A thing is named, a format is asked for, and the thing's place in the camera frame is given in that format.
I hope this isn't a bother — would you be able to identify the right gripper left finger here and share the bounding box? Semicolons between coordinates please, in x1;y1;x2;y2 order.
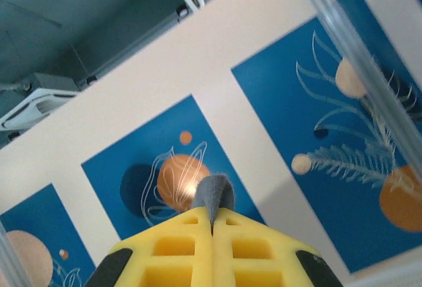
84;206;214;287

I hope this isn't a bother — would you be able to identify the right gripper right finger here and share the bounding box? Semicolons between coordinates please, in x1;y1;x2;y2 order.
212;208;344;287

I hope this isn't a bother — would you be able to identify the grey t-shirt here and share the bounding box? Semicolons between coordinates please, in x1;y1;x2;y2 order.
193;174;237;235

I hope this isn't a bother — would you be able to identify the aluminium frame post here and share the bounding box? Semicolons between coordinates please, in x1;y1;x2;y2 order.
293;0;422;166
0;224;20;287

